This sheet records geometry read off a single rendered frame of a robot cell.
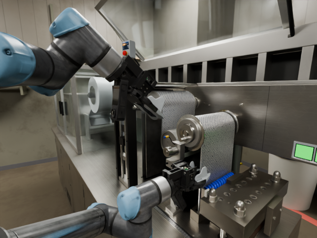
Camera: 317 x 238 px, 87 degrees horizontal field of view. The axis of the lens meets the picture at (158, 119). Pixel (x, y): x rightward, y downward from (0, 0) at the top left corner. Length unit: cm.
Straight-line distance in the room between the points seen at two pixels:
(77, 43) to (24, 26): 349
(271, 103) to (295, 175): 175
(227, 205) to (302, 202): 210
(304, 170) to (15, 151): 433
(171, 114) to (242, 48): 46
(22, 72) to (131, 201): 37
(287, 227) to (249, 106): 50
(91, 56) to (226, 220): 61
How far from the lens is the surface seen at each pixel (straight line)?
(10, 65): 31
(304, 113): 84
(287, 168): 252
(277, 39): 89
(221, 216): 66
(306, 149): 86
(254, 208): 72
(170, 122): 85
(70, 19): 43
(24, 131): 387
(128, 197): 50
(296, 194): 267
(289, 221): 95
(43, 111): 378
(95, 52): 43
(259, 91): 88
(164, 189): 54
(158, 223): 78
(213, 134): 71
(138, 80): 47
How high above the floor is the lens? 143
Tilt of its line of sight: 10 degrees down
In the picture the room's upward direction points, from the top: straight up
